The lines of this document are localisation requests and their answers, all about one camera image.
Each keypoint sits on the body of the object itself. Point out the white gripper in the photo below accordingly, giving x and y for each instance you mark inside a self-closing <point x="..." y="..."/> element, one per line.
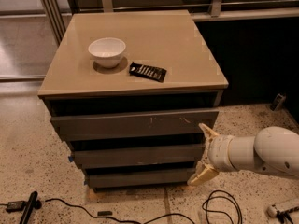
<point x="219" y="152"/>

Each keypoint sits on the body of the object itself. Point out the small dark floor device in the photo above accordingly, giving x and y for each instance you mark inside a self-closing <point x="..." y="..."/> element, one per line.
<point x="278" y="102"/>

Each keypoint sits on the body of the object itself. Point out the grey middle drawer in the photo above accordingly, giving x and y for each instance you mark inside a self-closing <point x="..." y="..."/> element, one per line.
<point x="136" y="156"/>

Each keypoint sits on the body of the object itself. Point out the black power adapter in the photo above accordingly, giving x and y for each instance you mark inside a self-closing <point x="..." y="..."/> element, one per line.
<point x="15" y="206"/>

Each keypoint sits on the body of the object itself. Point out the grey top drawer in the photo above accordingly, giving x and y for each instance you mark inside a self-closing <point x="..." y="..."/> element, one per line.
<point x="138" y="124"/>

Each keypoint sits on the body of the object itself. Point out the white ceramic bowl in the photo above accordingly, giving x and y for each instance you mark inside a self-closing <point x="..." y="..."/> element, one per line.
<point x="107" y="51"/>

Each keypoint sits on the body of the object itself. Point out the black snack packet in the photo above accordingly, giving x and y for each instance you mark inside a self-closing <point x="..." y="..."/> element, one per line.
<point x="147" y="71"/>

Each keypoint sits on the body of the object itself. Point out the grey bottom drawer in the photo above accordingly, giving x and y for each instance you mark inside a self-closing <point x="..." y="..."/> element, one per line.
<point x="139" y="178"/>

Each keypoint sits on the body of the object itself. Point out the white power strip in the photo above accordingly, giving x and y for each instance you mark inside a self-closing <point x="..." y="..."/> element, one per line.
<point x="288" y="206"/>

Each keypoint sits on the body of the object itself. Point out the grey drawer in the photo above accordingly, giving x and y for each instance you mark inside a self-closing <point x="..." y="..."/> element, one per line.
<point x="138" y="124"/>
<point x="139" y="178"/>
<point x="136" y="156"/>

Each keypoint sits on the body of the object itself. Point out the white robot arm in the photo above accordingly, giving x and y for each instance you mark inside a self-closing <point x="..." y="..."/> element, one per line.
<point x="272" y="151"/>

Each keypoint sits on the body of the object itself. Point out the small black floor block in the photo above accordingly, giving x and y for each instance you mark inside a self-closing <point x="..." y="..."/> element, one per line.
<point x="104" y="213"/>

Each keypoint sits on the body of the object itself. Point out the grey drawer cabinet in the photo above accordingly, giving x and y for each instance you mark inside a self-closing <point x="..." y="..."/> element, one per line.
<point x="76" y="85"/>

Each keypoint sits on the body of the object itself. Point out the black bar device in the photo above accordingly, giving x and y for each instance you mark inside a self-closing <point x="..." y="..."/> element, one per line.
<point x="32" y="203"/>

